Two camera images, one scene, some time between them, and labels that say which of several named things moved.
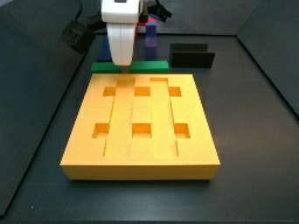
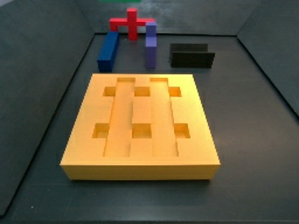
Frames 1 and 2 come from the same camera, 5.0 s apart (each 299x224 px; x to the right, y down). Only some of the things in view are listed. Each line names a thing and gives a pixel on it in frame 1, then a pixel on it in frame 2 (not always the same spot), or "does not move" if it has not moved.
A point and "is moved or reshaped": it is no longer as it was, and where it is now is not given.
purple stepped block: x=151 y=37 does not move
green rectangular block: x=152 y=66 is moved or reshaped
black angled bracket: x=191 y=56 does not move
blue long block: x=105 y=55 does not move
